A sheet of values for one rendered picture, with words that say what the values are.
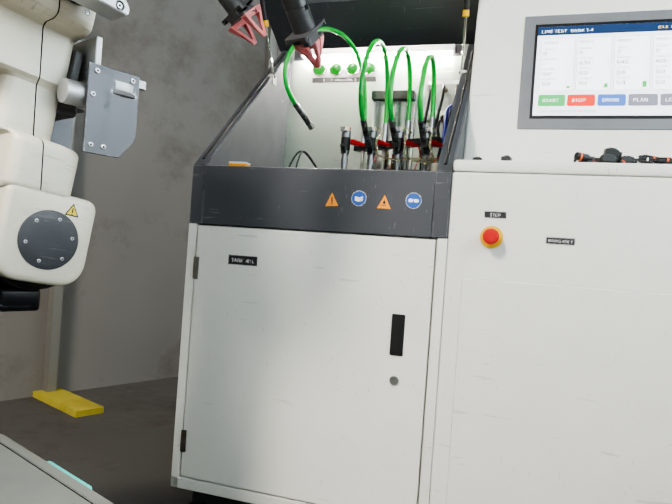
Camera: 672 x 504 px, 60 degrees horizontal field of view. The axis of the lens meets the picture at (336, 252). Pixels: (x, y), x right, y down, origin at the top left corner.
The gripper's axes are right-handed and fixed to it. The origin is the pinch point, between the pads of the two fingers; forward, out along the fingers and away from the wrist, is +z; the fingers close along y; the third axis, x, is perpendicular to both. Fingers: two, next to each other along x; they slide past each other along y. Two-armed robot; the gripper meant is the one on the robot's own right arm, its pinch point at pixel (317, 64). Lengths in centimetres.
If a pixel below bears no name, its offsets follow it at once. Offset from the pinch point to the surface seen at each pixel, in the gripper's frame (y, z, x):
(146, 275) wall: 15, 107, 156
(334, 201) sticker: -20.8, 27.0, -5.3
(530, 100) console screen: 28, 30, -43
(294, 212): -24.9, 27.6, 5.0
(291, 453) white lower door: -68, 72, 1
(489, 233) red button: -21, 35, -44
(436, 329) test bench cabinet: -37, 53, -32
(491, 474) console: -57, 78, -47
